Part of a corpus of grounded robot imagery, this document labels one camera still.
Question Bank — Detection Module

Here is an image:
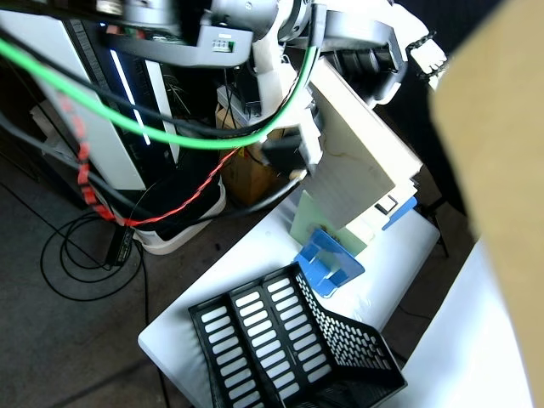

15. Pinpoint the red braided cable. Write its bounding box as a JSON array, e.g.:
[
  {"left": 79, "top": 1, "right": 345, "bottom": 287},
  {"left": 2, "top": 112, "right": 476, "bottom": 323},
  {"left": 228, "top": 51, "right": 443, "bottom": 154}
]
[{"left": 59, "top": 93, "right": 240, "bottom": 227}]

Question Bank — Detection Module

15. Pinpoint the brown cardboard box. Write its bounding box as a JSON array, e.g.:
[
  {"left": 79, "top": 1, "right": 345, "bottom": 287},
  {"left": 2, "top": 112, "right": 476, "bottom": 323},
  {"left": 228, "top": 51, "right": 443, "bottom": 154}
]
[{"left": 215, "top": 104, "right": 298, "bottom": 206}]

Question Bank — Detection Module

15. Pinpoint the black power brick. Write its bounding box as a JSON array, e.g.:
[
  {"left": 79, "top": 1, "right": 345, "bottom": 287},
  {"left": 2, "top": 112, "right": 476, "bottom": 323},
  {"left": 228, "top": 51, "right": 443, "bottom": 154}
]
[{"left": 105, "top": 226, "right": 133, "bottom": 269}]

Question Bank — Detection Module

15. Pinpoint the cream cover book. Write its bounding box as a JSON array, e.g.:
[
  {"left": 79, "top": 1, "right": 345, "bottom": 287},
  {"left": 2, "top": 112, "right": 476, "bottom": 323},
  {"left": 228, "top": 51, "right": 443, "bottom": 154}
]
[{"left": 302, "top": 56, "right": 425, "bottom": 230}]

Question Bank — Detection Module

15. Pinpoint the thick black cable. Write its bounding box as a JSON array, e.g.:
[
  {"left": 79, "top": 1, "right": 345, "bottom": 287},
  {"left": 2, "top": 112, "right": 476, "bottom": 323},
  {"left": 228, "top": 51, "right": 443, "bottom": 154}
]
[{"left": 0, "top": 114, "right": 303, "bottom": 222}]

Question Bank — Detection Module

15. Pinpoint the thin black coiled cable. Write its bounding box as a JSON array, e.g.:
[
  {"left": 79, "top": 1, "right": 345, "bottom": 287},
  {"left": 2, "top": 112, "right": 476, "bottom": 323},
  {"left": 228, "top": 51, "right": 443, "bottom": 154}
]
[{"left": 40, "top": 211, "right": 148, "bottom": 303}]

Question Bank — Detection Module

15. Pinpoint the black three-slot file rack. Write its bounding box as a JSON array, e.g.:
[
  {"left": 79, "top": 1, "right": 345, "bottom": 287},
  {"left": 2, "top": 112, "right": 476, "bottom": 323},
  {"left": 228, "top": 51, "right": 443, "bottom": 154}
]
[{"left": 188, "top": 262, "right": 408, "bottom": 408}]

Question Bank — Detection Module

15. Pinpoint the tan cardboard sheet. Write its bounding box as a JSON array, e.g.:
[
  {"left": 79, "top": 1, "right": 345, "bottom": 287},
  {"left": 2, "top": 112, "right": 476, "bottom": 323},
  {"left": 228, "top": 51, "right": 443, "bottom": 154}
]
[{"left": 428, "top": 0, "right": 544, "bottom": 408}]

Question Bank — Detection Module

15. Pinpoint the black backdrop cloth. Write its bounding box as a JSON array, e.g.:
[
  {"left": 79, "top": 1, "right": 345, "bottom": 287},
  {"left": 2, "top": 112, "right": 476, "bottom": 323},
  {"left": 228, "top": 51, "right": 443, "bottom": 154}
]
[{"left": 373, "top": 0, "right": 507, "bottom": 218}]

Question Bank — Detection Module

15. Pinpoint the white plastic bin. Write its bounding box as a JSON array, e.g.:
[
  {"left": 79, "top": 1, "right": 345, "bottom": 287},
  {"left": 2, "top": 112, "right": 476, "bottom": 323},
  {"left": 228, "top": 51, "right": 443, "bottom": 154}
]
[{"left": 130, "top": 172, "right": 227, "bottom": 256}]

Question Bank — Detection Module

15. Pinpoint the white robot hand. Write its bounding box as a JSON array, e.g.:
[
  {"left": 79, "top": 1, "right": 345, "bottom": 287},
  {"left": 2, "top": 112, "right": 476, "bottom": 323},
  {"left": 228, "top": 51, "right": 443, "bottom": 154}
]
[
  {"left": 318, "top": 11, "right": 408, "bottom": 108},
  {"left": 388, "top": 0, "right": 449, "bottom": 91}
]

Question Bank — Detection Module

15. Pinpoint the pale green book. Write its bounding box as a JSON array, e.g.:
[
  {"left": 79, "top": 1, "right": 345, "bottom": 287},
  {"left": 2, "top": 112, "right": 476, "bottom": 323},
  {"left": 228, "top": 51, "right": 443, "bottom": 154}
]
[{"left": 288, "top": 190, "right": 367, "bottom": 257}]

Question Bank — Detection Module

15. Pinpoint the green cable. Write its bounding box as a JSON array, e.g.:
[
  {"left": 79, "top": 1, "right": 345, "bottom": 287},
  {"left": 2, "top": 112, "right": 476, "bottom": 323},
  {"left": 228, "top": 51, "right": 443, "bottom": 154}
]
[{"left": 0, "top": 37, "right": 320, "bottom": 150}]

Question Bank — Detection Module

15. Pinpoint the white computer tower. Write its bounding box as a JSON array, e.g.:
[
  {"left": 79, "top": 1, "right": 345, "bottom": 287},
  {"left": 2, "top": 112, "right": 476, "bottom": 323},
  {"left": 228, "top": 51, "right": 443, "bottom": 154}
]
[{"left": 0, "top": 8, "right": 184, "bottom": 195}]

